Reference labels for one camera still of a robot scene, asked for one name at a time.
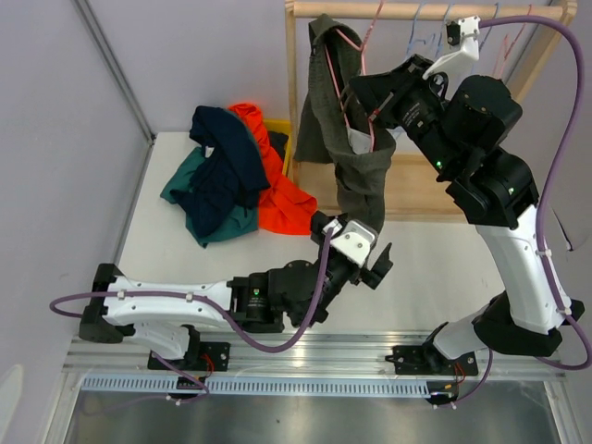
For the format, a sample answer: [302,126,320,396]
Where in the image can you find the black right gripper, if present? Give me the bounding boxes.
[351,54,463,179]

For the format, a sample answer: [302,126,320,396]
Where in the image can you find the pink hanger with olive shorts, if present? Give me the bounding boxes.
[323,0,388,152]

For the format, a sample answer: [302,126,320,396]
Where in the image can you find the olive green shorts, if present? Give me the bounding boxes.
[294,14,396,232]

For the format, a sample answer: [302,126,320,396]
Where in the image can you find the blue hanger with navy shorts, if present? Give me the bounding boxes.
[405,0,427,57]

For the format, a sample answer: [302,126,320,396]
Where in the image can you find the orange shorts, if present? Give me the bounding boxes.
[229,103,317,236]

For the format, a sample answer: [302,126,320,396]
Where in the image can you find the teal green shorts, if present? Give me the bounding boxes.
[160,145,258,248]

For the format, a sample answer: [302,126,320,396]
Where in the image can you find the navy blue shorts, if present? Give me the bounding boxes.
[171,105,270,238]

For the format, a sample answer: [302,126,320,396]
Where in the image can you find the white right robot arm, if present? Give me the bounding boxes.
[348,55,584,374]

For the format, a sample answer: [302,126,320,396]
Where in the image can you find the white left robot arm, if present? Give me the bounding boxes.
[79,212,392,370]

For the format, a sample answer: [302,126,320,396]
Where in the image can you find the wooden clothes rack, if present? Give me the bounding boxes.
[284,1,578,222]

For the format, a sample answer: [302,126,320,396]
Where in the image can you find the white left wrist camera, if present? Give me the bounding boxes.
[322,217,378,268]

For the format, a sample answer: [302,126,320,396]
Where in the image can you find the aluminium mounting rail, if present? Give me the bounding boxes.
[62,295,568,383]

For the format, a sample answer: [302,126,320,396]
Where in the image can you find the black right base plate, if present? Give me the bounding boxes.
[384,345,479,376]

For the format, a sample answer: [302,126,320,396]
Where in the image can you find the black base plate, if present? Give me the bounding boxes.
[170,341,231,372]
[384,345,479,376]

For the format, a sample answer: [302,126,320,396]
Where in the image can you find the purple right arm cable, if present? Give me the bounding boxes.
[434,14,592,411]

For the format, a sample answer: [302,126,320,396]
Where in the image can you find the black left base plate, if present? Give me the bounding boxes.
[170,341,231,372]

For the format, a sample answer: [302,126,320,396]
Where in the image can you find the white slotted cable duct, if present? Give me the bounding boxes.
[80,374,430,399]

